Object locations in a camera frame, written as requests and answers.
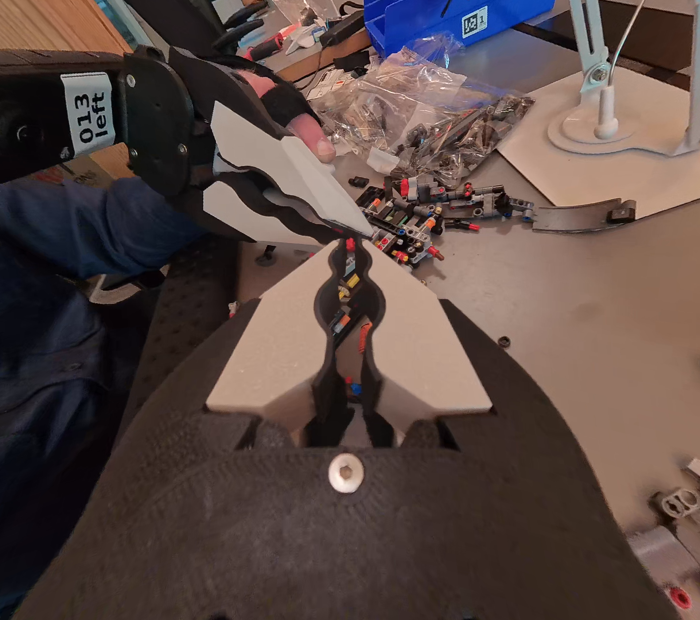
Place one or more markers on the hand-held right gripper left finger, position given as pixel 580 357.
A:
pixel 268 357

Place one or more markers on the small clear plastic bag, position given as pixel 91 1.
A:
pixel 290 2

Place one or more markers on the lego subassembly with curved panel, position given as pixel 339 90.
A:
pixel 574 218

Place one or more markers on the printed paper leaflets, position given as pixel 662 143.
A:
pixel 328 84

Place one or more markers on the person's left forearm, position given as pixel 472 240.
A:
pixel 109 226

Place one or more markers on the small black box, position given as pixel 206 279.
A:
pixel 353 62

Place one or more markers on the black office chair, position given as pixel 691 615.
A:
pixel 164 2

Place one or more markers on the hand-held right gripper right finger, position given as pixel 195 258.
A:
pixel 426 357

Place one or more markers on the person's torso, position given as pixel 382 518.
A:
pixel 49 385

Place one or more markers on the white book stand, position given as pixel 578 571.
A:
pixel 590 182

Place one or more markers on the lego car chassis assembly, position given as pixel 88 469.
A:
pixel 415 234

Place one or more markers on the red and black hand tool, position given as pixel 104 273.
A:
pixel 268 48

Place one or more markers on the black perforated mat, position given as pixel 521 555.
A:
pixel 186 314

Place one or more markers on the black power adapter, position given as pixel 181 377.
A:
pixel 342 29

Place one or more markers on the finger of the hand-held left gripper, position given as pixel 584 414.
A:
pixel 240 215
pixel 246 139

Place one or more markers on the clear bag of lego pieces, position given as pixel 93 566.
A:
pixel 437 106

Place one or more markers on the small white object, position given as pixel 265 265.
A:
pixel 301 38

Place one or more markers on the black lego piece red pin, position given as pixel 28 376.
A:
pixel 350 245

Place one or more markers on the person's left hand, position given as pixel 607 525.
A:
pixel 317 139

